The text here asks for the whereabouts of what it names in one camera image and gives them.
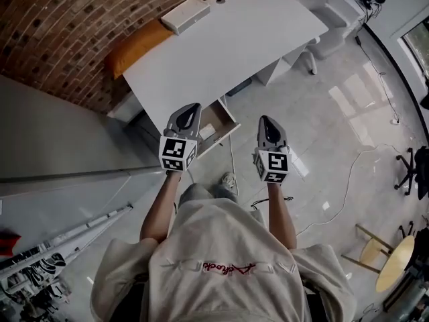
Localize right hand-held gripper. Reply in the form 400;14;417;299
251;114;292;185

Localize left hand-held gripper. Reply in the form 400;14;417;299
158;102;204;174

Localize white wooden drawer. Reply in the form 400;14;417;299
196;98;243;161

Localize person's right forearm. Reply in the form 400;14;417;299
265;181;298;250

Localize person's left forearm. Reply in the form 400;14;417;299
139;170;182;243

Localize person's blue jeans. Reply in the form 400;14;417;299
177;182;239;211

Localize person's grey sneaker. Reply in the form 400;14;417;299
220;172;236;190

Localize orange cushion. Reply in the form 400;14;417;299
105;18;174;81

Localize white desk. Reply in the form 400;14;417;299
121;0;330;147

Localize white refrigerator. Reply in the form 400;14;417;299
0;73;166;248

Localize person's beige shirt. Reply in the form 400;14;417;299
89;195;357;322

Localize white flat box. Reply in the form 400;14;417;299
160;0;212;35

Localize black office chair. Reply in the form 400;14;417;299
393;145;429;201

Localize white office chair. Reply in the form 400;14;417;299
290;0;365;76

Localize white metal shelf rack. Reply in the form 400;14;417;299
0;204;134;322

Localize round wooden stool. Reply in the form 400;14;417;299
341;223;417;294

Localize black framed window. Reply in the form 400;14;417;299
396;21;429;81

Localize black cable bundle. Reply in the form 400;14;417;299
250;195;294;211

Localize white thick cable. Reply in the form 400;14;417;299
228;133;240;195

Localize long thin white cable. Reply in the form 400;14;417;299
296;142;409;237

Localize black floor cable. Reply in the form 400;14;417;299
354;7;402;123

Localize black helmets with straps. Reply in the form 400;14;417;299
19;252;68;281

